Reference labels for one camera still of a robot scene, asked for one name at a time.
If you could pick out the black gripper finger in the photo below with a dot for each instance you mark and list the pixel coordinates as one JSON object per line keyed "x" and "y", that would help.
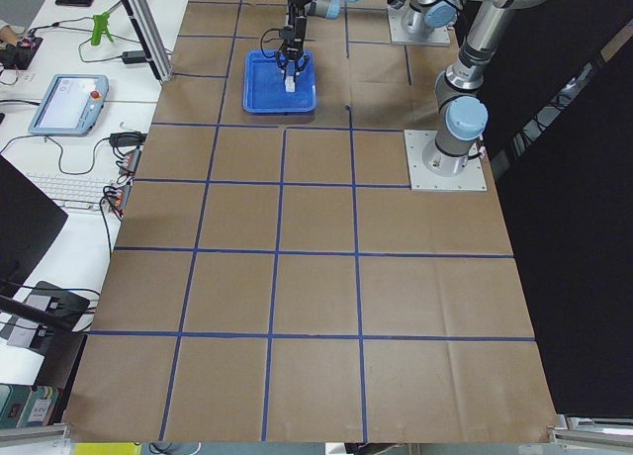
{"x": 299, "y": 66}
{"x": 282, "y": 64}

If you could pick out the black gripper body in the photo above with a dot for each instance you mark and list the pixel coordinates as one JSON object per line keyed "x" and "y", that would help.
{"x": 298, "y": 24}

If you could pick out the white block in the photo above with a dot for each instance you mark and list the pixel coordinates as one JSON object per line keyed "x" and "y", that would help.
{"x": 289, "y": 84}

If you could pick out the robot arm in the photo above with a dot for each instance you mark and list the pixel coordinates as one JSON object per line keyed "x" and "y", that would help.
{"x": 438, "y": 9}
{"x": 463, "y": 116}

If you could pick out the blue plastic tray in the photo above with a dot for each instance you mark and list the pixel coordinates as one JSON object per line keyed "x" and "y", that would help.
{"x": 264, "y": 90}

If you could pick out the black power adapter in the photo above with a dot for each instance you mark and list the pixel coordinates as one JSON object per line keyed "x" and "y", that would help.
{"x": 133, "y": 57}

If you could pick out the green clamp tool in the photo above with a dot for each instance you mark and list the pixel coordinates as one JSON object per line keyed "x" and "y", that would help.
{"x": 100, "y": 29}

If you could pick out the teach pendant tablet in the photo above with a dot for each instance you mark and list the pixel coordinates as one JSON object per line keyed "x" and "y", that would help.
{"x": 71, "y": 105}

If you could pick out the brown paper table cover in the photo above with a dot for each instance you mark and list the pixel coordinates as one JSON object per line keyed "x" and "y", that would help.
{"x": 277, "y": 279}

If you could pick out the black smartphone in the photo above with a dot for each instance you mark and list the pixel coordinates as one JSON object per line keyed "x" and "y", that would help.
{"x": 74, "y": 3}

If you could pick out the white keyboard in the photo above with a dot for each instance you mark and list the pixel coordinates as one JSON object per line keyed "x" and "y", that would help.
{"x": 72, "y": 193}

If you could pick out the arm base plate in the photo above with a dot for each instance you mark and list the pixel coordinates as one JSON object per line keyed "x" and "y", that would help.
{"x": 432, "y": 171}
{"x": 409, "y": 27}

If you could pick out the aluminium frame post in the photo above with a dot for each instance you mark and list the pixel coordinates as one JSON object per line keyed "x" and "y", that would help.
{"x": 141, "y": 18}

